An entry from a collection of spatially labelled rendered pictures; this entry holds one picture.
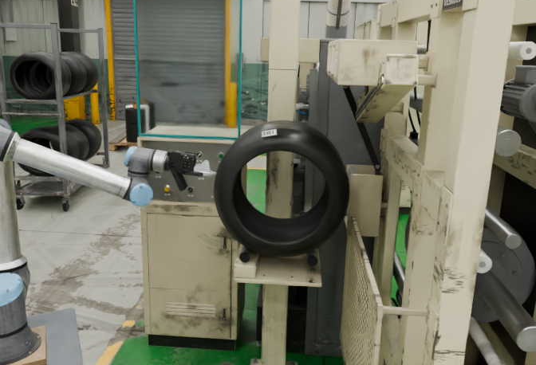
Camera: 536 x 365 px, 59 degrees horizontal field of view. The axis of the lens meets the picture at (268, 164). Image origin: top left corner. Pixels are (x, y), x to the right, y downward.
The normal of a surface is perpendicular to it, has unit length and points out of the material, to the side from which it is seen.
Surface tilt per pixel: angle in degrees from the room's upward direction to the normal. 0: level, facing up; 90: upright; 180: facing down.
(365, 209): 90
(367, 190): 90
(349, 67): 90
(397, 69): 72
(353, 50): 90
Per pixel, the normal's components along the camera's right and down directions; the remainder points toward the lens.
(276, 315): -0.07, 0.23
